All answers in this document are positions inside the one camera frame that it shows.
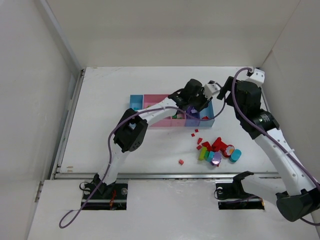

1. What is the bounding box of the large pink bin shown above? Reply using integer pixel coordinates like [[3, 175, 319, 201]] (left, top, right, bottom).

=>
[[143, 94, 172, 127]]

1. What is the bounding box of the red round flower lego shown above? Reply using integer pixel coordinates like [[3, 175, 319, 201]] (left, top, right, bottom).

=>
[[222, 145, 235, 158]]

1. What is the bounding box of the lavender flower lego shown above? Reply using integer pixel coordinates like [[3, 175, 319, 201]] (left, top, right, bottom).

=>
[[210, 152, 222, 167]]

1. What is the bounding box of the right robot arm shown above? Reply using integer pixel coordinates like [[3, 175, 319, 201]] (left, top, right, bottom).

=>
[[217, 76, 320, 222]]

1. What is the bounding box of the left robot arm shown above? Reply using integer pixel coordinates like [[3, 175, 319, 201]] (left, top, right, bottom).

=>
[[92, 78, 219, 198]]

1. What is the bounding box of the green lego row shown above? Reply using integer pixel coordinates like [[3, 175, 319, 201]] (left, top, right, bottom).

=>
[[171, 113, 185, 120]]

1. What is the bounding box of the metal table rail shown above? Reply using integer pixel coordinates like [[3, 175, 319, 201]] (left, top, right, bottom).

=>
[[51, 171, 293, 180]]

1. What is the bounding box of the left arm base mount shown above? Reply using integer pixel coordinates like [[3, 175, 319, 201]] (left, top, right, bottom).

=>
[[79, 181, 128, 211]]

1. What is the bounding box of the red slope lego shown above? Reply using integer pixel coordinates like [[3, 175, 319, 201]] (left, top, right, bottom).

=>
[[197, 137, 203, 145]]

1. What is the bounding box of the light blue bin left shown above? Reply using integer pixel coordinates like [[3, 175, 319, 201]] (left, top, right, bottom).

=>
[[129, 94, 144, 111]]

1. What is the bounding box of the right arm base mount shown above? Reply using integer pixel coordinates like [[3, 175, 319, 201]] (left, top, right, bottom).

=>
[[213, 171, 265, 210]]

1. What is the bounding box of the red lego cluster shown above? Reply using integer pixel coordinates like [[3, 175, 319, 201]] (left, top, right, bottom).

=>
[[198, 137, 227, 152]]

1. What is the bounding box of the purple lego brick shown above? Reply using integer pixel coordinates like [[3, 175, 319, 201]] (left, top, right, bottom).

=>
[[186, 106, 200, 119]]

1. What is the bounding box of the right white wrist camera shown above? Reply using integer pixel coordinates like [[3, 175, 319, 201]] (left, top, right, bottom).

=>
[[246, 68, 265, 87]]

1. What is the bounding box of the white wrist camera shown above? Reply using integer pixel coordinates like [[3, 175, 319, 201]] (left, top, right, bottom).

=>
[[246, 68, 265, 87], [203, 81, 221, 100]]

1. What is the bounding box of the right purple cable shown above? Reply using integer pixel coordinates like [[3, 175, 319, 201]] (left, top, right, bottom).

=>
[[231, 66, 320, 227]]

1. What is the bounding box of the small pink bin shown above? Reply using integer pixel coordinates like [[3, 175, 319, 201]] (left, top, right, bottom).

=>
[[170, 114, 186, 127]]

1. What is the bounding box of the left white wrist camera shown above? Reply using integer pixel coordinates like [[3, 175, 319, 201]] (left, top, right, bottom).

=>
[[203, 81, 221, 100]]

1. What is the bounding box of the lime tall lego brick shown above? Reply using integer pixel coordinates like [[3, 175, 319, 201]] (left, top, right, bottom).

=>
[[198, 146, 207, 161]]

